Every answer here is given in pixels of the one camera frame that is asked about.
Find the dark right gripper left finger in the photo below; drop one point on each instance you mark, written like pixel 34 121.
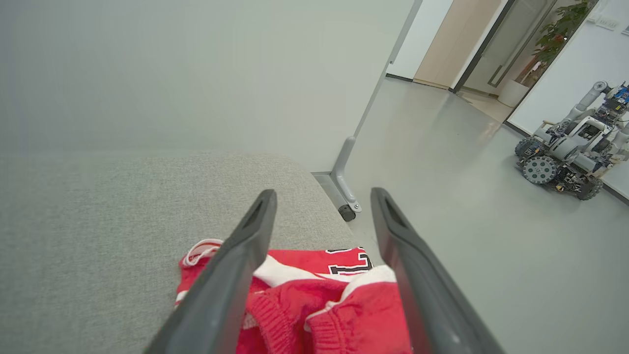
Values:
pixel 221 290

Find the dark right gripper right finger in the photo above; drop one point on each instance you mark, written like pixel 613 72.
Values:
pixel 432 309

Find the red Bulls jersey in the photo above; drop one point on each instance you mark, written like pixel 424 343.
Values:
pixel 314 258
pixel 358 329

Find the grey fabric sofa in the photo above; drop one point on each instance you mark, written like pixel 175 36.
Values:
pixel 98 246

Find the grey wheeled robot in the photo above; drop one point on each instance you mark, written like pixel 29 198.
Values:
pixel 565 147

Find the green plant in white pot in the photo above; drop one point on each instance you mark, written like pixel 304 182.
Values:
pixel 557 32

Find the grey partition post with caster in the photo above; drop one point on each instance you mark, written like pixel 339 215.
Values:
pixel 344 162

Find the glass door dark frame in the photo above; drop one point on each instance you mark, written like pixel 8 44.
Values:
pixel 506 44

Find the white wall switch plate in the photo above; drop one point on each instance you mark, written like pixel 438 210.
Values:
pixel 607 22

